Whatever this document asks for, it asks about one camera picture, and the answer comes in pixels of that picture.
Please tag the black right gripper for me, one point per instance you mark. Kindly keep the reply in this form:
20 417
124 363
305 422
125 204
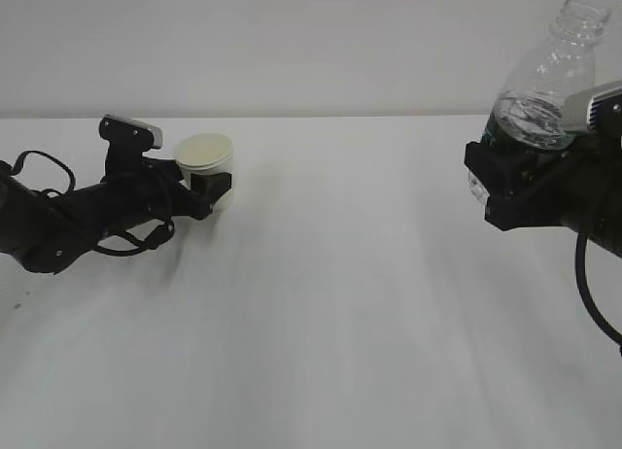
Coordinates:
582 187

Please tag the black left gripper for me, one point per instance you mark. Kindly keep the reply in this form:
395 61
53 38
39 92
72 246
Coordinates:
153 192

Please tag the white paper cup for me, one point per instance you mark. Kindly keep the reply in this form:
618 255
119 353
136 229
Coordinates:
204 155

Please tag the clear green-label water bottle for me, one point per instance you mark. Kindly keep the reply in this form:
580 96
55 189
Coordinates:
526 116

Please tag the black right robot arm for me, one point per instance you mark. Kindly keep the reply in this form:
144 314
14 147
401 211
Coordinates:
602 230

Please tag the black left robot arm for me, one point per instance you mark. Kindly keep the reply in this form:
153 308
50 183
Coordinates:
39 232

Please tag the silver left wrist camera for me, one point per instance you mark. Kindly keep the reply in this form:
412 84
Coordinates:
122 131

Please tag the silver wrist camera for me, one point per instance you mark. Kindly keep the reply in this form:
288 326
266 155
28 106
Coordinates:
122 131
579 111

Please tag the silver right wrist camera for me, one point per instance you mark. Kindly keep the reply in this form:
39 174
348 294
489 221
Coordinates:
579 111

